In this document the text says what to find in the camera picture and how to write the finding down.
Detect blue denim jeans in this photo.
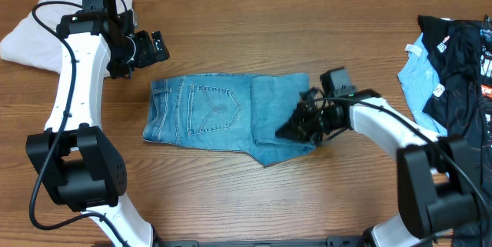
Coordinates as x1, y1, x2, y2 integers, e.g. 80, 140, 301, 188
143, 73, 316, 166

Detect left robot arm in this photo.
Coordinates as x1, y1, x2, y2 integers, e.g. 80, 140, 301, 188
25, 0, 169, 246

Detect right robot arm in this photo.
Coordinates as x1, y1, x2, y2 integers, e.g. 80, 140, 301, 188
276, 68, 491, 246

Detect folded beige trousers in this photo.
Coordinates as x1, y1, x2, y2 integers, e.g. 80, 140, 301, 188
0, 0, 135, 75

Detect light blue garment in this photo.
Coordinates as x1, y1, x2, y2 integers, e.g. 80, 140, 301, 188
397, 34, 447, 136

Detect black printed t-shirt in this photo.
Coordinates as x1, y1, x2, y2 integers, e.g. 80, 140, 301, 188
417, 15, 492, 247

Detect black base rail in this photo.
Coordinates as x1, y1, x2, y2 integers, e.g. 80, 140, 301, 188
154, 235, 365, 247

